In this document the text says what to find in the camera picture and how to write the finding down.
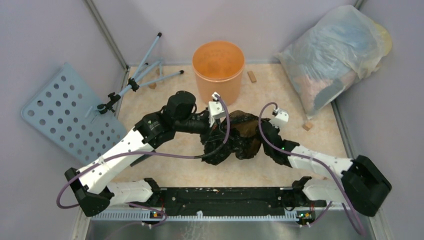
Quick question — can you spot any black trash bag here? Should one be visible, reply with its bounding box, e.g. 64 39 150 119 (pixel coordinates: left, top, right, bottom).
200 110 262 166

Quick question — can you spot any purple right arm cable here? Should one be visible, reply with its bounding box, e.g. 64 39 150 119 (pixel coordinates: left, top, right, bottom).
258 101 367 237

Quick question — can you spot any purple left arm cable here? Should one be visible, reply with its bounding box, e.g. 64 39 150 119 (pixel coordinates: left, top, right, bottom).
56 94 231 210

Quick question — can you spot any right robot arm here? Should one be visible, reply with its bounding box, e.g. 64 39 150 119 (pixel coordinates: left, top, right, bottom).
257 121 392 217

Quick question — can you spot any light blue perforated board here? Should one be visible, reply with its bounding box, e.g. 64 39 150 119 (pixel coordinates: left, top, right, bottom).
21 63 128 166

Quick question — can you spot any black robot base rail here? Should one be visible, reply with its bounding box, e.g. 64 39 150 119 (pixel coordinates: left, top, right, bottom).
143 178 327 217

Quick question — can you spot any orange plastic trash bin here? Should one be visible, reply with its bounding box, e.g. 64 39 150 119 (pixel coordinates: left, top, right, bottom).
192 40 245 105

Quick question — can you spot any wooden cube block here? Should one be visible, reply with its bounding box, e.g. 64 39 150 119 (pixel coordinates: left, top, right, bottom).
302 121 314 131

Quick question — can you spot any large translucent trash bag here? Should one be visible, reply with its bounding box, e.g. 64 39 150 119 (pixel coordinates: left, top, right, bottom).
275 5 393 119

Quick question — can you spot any small wooden block by tripod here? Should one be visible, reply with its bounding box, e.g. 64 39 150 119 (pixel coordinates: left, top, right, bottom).
148 82 157 90

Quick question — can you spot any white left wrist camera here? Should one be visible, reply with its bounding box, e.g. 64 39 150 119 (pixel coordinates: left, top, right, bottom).
207 92 229 128

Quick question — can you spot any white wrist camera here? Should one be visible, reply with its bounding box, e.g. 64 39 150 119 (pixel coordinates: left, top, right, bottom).
207 92 229 128
269 107 289 129

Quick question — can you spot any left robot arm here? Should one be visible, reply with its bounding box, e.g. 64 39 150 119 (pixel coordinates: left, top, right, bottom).
65 90 230 217

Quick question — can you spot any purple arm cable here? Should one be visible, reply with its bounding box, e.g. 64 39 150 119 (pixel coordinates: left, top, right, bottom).
258 101 367 237
56 94 231 210

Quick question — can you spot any light blue tripod stand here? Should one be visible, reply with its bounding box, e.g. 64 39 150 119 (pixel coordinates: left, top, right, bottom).
96 32 185 115

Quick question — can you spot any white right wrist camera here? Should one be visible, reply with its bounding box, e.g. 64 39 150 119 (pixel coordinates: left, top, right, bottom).
269 107 289 129

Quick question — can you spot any white cable comb strip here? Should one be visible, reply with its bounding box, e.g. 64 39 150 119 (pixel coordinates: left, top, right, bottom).
92 209 299 222

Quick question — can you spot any flat wooden block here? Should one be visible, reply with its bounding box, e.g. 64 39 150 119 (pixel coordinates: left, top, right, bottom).
247 70 257 83

